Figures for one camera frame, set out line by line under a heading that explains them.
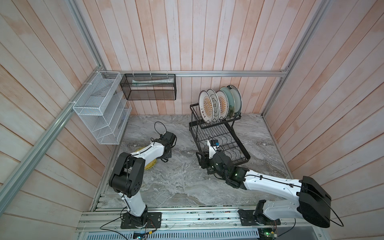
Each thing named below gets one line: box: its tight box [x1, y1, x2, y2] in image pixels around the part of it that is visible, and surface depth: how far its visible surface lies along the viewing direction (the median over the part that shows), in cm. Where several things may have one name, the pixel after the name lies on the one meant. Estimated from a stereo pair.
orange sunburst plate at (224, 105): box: [216, 90, 229, 121], surface depth 88 cm
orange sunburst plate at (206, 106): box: [198, 90, 214, 124], surface depth 93 cm
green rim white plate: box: [227, 85, 243, 117], surface depth 84 cm
